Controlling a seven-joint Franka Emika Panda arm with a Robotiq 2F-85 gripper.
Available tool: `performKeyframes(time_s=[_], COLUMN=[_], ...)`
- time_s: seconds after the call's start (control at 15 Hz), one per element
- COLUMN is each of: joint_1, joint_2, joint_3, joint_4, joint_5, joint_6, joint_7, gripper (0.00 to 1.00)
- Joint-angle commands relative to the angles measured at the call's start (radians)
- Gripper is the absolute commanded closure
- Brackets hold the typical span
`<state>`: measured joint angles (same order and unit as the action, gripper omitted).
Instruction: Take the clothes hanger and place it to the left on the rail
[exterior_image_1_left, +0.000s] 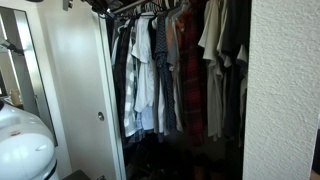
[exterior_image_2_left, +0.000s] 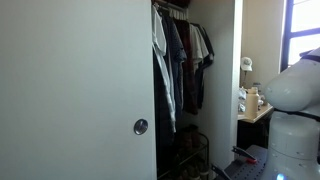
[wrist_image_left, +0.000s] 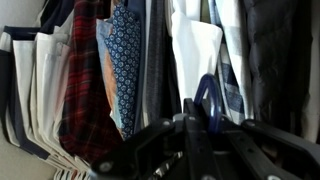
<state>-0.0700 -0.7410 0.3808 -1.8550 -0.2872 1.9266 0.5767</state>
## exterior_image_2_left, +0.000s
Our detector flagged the black t-shirt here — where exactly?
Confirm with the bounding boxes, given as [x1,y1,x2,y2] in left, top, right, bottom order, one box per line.
[194,23,215,110]

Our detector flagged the white sliding closet door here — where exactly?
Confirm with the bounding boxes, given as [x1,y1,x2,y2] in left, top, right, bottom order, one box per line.
[0,0,158,180]

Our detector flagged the white cap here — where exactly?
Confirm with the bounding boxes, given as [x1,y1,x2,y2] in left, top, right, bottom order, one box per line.
[240,56,254,72]

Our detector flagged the perforated grey base plate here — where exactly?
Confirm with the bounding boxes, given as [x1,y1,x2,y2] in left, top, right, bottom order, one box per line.
[222,144,270,180]

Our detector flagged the light wooden desk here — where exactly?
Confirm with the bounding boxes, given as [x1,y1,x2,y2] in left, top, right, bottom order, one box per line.
[237,104,274,125]

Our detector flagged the round metal door pull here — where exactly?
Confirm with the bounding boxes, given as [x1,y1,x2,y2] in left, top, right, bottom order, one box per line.
[133,118,149,136]

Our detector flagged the black metal shoe rack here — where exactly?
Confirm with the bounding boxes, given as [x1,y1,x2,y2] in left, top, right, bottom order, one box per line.
[156,131,211,180]

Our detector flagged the white shirt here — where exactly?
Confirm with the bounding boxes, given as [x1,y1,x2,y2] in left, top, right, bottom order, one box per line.
[150,4,177,134]

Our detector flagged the red black clamp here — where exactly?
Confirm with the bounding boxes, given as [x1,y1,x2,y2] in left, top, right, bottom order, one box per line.
[231,145,258,165]

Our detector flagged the cream t-shirt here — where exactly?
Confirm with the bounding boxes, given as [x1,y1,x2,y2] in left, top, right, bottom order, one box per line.
[189,23,210,72]

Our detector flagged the red plaid shirt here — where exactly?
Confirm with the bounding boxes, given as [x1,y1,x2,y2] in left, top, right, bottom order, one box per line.
[176,19,202,115]

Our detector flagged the dark framed window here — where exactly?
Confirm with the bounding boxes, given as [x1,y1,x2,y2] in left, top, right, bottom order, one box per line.
[279,0,320,73]

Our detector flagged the brown suede boot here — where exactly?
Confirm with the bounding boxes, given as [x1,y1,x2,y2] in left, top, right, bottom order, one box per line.
[184,124,201,149]

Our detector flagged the navy floral print shirt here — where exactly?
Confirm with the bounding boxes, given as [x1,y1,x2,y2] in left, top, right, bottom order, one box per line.
[165,16,188,124]

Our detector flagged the cream bottle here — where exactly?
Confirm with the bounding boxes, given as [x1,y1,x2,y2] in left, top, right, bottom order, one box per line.
[244,86,260,120]

